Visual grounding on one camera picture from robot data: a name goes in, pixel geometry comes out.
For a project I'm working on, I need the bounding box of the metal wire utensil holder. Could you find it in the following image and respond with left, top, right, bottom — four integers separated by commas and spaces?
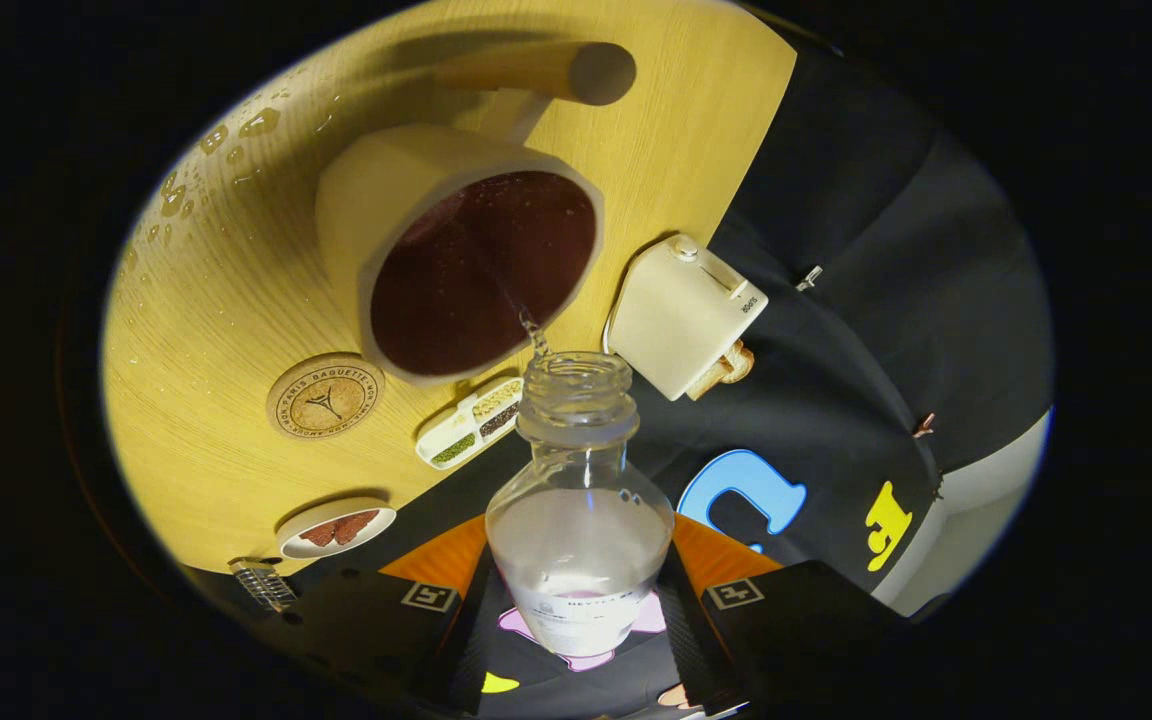
228, 557, 299, 613

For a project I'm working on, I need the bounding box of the wooden table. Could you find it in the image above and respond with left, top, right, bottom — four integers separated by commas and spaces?
101, 0, 799, 576

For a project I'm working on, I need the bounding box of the square toast slice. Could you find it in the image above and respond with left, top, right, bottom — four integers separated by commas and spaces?
686, 364, 737, 401

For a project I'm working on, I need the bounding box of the white toaster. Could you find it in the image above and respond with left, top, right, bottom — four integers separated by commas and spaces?
604, 233, 769, 402

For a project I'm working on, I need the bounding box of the white round plate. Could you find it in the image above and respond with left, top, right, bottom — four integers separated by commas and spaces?
276, 497, 398, 559

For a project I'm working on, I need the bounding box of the white divided dish of beans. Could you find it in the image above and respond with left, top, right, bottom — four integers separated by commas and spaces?
415, 375, 525, 471

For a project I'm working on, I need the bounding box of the beige cup with wooden handle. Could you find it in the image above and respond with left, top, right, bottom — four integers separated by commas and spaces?
314, 41, 637, 387

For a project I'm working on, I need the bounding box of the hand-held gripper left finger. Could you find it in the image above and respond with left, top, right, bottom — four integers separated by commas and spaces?
266, 515, 492, 716

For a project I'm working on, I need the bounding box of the rounded toast slice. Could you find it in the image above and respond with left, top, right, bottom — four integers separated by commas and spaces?
719, 340, 756, 387

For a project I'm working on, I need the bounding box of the round wooden coaster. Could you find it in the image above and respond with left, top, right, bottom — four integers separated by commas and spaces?
266, 353, 387, 441

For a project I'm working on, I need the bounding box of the clear glass juice bottle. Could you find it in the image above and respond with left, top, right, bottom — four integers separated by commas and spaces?
485, 351, 677, 658

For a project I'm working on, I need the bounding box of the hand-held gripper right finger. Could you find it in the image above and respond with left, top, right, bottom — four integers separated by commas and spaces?
671, 513, 907, 716

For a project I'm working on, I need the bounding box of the black backdrop cloth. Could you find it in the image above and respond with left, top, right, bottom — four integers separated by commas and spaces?
186, 40, 1055, 720

